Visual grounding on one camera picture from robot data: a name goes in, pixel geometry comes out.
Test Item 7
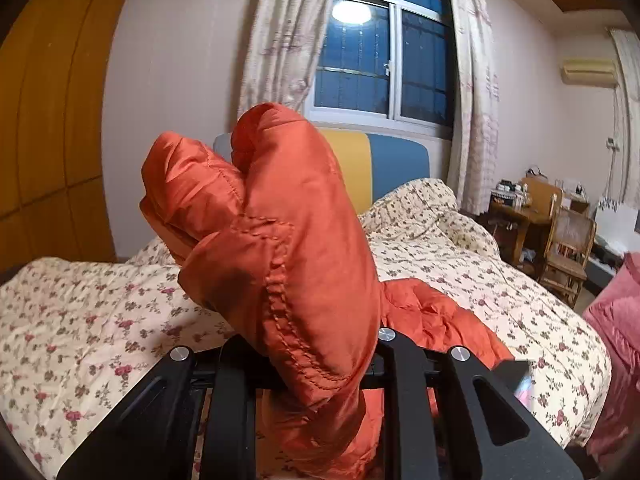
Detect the orange padded jacket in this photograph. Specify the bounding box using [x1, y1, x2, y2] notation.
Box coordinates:
[140, 103, 510, 479]

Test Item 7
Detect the floral bed quilt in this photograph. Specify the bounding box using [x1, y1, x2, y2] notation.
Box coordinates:
[1, 179, 612, 479]

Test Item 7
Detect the wooden chair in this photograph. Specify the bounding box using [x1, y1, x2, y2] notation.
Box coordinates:
[538, 207, 597, 309]

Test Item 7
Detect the pink cloth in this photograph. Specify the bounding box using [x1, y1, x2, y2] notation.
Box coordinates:
[584, 252, 639, 467]

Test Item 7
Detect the wooden desk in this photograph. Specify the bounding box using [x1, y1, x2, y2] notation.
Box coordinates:
[480, 177, 563, 273]

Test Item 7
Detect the right floral curtain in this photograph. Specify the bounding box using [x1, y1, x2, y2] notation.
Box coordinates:
[447, 0, 499, 214]

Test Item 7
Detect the floral curtain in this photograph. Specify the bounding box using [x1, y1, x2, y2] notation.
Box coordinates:
[447, 0, 499, 214]
[238, 0, 333, 115]

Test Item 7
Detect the grey yellow blue headboard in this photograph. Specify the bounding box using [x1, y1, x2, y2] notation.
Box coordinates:
[246, 122, 430, 219]

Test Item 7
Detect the wooden wardrobe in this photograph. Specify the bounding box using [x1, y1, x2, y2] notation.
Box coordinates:
[1, 0, 125, 271]

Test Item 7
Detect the left floral curtain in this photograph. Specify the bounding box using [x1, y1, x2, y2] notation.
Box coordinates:
[238, 0, 333, 115]

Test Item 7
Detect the window with white frame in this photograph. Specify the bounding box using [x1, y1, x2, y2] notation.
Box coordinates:
[305, 0, 456, 140]

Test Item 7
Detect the wall air conditioner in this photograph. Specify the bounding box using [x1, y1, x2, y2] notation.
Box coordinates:
[560, 58, 618, 89]

